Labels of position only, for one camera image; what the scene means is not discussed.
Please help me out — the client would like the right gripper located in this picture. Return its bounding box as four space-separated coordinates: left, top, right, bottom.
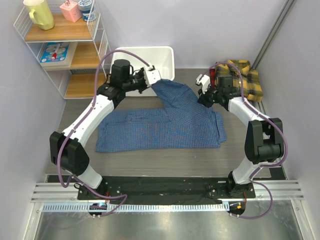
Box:
198 83 223 109

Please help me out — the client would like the white wire shelf rack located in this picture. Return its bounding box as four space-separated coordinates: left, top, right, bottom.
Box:
14 0 111 99

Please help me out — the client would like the pink box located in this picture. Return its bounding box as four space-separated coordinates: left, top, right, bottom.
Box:
59 0 82 23

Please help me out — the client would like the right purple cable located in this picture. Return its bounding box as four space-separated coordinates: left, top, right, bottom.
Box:
203 61 291 220

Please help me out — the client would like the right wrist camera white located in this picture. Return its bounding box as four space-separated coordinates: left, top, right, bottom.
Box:
195 74 211 94

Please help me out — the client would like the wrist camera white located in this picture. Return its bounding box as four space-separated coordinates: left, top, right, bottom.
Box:
142 65 162 87
195 74 211 94

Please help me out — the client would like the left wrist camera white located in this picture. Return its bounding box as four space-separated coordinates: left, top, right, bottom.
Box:
142 65 162 87

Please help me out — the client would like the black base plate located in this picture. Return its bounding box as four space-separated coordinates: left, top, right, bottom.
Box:
76 174 256 204

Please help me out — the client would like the yellow plastic pitcher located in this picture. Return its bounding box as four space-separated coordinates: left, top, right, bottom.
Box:
23 0 55 31

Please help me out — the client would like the white slotted cable duct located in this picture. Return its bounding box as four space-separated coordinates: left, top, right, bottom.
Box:
42 202 230 213

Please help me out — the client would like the yellow plaid folded shirt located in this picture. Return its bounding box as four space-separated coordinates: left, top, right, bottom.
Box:
215 59 263 102

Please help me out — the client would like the white plastic basket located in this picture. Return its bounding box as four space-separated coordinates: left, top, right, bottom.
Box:
111 46 175 81

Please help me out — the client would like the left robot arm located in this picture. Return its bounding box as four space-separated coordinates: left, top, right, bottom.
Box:
49 59 161 200

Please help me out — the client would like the blue white round tin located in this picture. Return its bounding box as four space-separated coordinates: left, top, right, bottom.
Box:
78 0 96 22

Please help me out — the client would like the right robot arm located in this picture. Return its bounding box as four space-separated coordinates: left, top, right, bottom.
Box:
195 74 285 198

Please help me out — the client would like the blue white picture book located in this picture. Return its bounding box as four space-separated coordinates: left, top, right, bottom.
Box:
39 42 70 67

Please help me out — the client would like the aluminium frame rail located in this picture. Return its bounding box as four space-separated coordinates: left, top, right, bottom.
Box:
31 180 304 203

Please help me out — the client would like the blue checked long sleeve shirt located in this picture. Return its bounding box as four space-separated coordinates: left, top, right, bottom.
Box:
95 79 227 153

